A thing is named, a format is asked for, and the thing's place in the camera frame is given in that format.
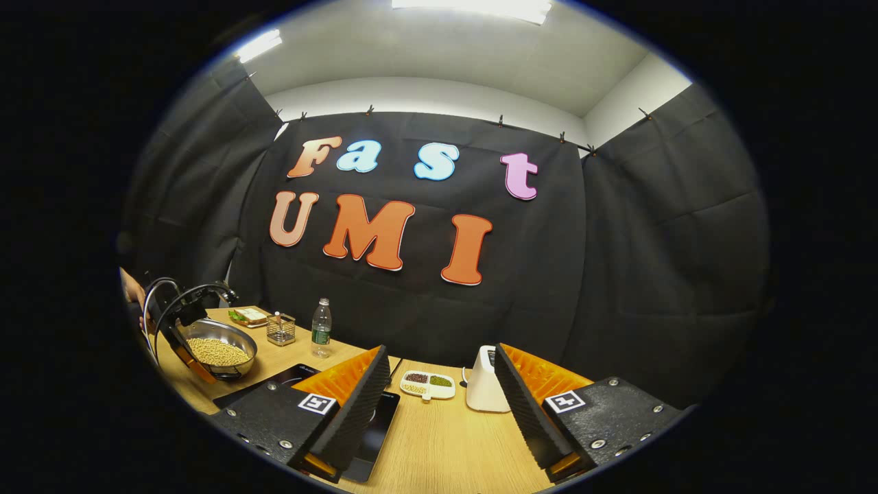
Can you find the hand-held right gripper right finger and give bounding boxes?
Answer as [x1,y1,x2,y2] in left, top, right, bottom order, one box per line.
[494,342,687,485]

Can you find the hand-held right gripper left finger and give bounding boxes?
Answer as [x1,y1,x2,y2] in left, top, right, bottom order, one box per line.
[209,345,392,483]

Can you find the pile of yellow soybeans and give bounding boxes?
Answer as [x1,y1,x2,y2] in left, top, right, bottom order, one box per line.
[187,337,252,367]

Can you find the black induction cooktop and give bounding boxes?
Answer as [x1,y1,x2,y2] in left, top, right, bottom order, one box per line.
[213,364,401,484]

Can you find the steel pot with black handle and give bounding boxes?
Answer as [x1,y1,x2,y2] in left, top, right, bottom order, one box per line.
[174,317,259,382]

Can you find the sandwich with lettuce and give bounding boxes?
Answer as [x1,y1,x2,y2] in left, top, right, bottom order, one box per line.
[228,307,270,329]

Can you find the white divided bean dish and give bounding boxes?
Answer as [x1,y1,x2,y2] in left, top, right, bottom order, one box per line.
[400,370,457,401]

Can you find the clear plastic water bottle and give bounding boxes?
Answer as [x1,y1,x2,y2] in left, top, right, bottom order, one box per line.
[311,298,333,359]

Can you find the black backdrop cloth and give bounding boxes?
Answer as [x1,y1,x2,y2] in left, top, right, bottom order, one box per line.
[120,58,772,412]

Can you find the small ceiling light panel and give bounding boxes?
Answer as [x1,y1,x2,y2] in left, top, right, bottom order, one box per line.
[236,29,284,64]

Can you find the large ceiling light panel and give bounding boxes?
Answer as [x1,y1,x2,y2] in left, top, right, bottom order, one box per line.
[391,0,554,27]

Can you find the metal wire holder basket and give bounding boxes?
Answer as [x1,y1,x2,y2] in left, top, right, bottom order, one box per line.
[266,312,296,346]

